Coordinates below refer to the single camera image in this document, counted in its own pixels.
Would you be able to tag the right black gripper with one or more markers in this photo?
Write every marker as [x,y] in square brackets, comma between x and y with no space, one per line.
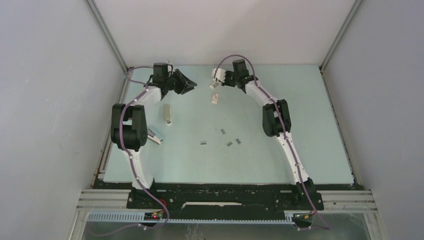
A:
[225,83]

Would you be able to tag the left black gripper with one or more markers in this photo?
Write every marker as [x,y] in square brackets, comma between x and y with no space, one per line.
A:
[181,84]

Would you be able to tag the white staple box barcode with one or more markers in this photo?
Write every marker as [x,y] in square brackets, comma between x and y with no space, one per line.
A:
[215,84]

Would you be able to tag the small white staple box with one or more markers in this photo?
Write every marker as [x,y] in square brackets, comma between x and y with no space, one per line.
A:
[215,98]

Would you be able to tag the beige stapler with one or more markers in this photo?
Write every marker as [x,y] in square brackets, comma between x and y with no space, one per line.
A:
[167,114]

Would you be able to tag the grey white stapler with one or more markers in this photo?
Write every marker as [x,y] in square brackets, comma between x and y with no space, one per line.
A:
[154,137]

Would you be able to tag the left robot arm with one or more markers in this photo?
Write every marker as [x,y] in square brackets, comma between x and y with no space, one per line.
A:
[129,129]

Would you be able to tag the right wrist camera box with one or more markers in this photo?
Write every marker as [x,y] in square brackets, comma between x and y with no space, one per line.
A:
[218,75]

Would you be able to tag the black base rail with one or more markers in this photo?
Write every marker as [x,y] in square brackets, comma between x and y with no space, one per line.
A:
[222,201]

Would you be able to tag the white cable duct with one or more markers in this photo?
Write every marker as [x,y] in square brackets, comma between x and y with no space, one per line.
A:
[140,218]

